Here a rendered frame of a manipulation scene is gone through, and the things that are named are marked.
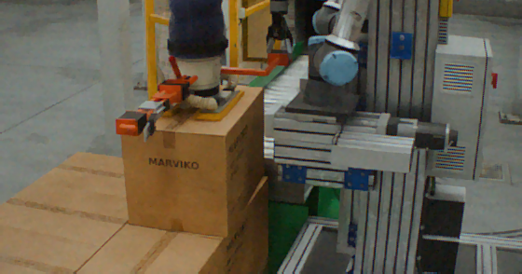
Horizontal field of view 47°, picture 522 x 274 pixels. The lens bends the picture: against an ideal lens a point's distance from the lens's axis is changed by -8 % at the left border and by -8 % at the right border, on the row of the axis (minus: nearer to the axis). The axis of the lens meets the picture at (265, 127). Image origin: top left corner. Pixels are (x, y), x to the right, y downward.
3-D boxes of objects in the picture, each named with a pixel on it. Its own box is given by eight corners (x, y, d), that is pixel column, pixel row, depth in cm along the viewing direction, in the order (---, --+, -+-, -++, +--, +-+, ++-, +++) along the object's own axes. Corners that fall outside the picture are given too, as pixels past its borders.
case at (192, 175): (179, 166, 295) (175, 82, 282) (264, 174, 287) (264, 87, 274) (129, 225, 240) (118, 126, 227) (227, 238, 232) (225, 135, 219)
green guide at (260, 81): (290, 50, 515) (290, 39, 512) (303, 51, 512) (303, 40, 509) (220, 109, 370) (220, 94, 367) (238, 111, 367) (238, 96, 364)
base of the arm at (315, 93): (349, 96, 229) (350, 69, 225) (341, 108, 215) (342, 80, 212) (308, 92, 233) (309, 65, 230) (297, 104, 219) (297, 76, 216)
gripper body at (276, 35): (267, 41, 259) (267, 12, 255) (271, 36, 267) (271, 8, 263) (285, 42, 258) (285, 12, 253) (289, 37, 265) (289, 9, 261)
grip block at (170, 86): (165, 94, 229) (165, 78, 227) (191, 95, 227) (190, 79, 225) (157, 101, 222) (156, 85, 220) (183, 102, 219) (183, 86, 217)
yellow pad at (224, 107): (221, 92, 265) (221, 80, 264) (244, 94, 263) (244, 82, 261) (194, 119, 234) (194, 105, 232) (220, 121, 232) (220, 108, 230)
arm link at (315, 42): (336, 68, 227) (337, 31, 223) (347, 77, 215) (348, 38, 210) (304, 69, 225) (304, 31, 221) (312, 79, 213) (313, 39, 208)
